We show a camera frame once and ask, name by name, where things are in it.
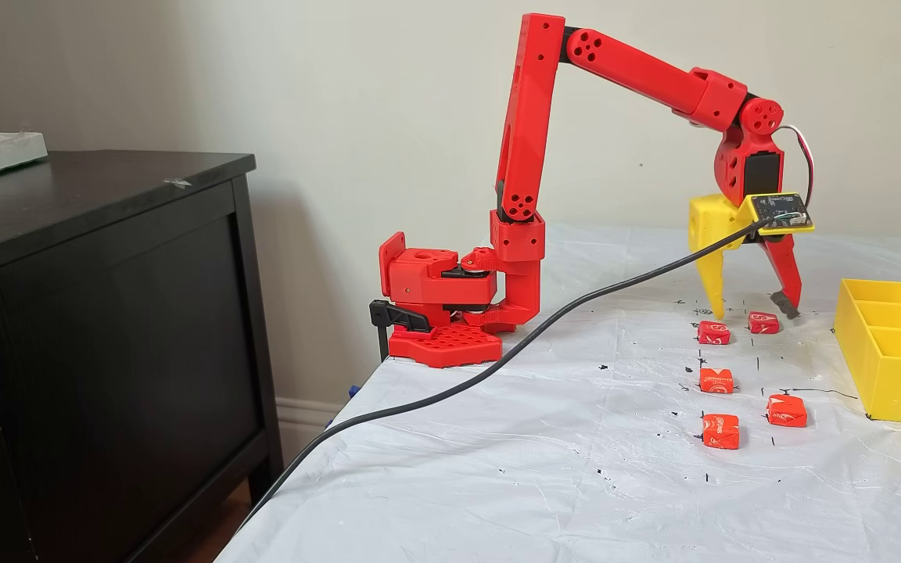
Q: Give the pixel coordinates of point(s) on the red cherry candy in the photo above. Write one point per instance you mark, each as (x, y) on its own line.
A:
(713, 333)
(763, 323)

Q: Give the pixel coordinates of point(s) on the orange candy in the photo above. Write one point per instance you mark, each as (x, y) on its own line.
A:
(720, 432)
(787, 411)
(716, 381)

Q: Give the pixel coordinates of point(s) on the white plastic table cover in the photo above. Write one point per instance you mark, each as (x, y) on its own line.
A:
(536, 469)

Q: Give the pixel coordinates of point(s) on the black table clamp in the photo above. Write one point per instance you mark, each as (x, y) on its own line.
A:
(400, 314)

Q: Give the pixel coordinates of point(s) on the black wooden dresser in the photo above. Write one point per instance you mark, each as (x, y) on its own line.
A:
(106, 352)

